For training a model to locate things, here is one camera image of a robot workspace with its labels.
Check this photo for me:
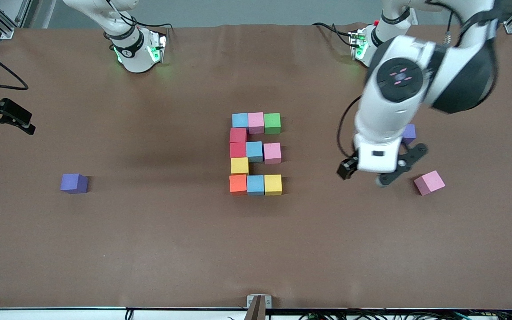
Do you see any pink foam cube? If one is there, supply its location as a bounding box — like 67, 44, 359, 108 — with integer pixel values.
248, 112, 265, 135
263, 142, 282, 165
414, 170, 446, 196

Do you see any yellow foam cube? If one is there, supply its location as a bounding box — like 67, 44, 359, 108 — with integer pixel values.
264, 174, 283, 196
231, 157, 250, 176

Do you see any green foam cube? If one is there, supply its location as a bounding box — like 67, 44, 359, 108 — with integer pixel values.
264, 113, 281, 135

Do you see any orange foam cube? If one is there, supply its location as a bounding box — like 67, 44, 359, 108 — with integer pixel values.
229, 174, 248, 196

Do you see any left arm base connector plate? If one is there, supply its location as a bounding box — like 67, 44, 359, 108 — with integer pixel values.
348, 29, 368, 60

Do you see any right arm base connector plate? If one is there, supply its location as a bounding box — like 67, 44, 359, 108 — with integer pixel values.
147, 30, 168, 64

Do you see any brown table mat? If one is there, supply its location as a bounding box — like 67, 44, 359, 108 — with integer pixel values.
0, 22, 512, 309

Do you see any black left base cable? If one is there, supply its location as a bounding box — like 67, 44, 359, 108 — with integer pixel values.
312, 21, 354, 48

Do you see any black base cable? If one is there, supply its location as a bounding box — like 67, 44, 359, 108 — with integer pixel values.
312, 21, 354, 48
105, 0, 174, 34

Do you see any black cable bundle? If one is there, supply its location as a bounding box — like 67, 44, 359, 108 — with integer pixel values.
227, 305, 512, 320

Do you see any black right base cable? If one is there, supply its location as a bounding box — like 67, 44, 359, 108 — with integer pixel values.
105, 0, 174, 34

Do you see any white table edge rail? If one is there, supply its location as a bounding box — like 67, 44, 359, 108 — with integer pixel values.
0, 308, 512, 320

